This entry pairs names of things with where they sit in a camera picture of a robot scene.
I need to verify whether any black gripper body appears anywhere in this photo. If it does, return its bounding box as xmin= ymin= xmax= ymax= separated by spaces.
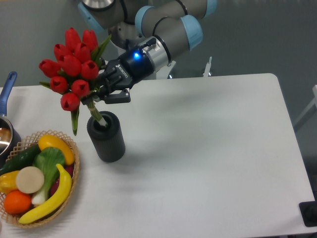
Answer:
xmin=98 ymin=48 xmax=154 ymax=95

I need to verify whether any red tulip bouquet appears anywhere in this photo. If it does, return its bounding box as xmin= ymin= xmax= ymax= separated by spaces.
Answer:
xmin=39 ymin=28 xmax=111 ymax=135

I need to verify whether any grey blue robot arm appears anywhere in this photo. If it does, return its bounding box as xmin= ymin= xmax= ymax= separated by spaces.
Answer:
xmin=78 ymin=0 xmax=217 ymax=105

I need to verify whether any dark grey ribbed vase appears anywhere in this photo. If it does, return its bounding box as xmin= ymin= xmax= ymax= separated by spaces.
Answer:
xmin=87 ymin=111 xmax=125 ymax=163

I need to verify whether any dark red vegetable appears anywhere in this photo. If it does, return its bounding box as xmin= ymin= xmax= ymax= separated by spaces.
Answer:
xmin=50 ymin=165 xmax=74 ymax=197

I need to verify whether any yellow lemon squash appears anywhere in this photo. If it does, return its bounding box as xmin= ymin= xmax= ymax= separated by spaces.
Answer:
xmin=38 ymin=134 xmax=75 ymax=166

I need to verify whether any green bok choy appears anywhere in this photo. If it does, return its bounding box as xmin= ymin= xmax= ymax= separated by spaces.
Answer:
xmin=32 ymin=147 xmax=65 ymax=206

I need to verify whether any woven wicker basket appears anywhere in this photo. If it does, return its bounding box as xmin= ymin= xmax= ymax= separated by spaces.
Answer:
xmin=0 ymin=130 xmax=80 ymax=229

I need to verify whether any yellow banana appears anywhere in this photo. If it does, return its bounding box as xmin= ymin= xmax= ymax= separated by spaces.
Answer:
xmin=18 ymin=164 xmax=72 ymax=224

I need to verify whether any dark green cucumber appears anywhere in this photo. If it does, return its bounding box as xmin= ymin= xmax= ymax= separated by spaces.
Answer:
xmin=0 ymin=144 xmax=41 ymax=176

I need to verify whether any beige round disc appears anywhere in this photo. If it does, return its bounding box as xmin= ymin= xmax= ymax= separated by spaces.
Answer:
xmin=15 ymin=166 xmax=45 ymax=194

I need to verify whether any yellow bell pepper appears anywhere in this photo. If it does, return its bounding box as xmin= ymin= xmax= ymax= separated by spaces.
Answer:
xmin=0 ymin=171 xmax=19 ymax=194

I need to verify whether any orange fruit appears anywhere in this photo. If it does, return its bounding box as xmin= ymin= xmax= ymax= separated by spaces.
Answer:
xmin=3 ymin=190 xmax=31 ymax=214

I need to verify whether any black device at table edge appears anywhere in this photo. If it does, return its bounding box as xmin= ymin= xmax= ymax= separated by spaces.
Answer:
xmin=299 ymin=201 xmax=317 ymax=227

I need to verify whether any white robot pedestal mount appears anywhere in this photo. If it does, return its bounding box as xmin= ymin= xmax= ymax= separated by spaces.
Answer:
xmin=107 ymin=21 xmax=213 ymax=80

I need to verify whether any blue handled saucepan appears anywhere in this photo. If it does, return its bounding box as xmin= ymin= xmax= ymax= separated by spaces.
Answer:
xmin=0 ymin=71 xmax=21 ymax=168

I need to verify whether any white frame at right edge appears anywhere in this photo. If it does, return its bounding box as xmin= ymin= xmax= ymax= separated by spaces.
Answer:
xmin=293 ymin=85 xmax=317 ymax=132

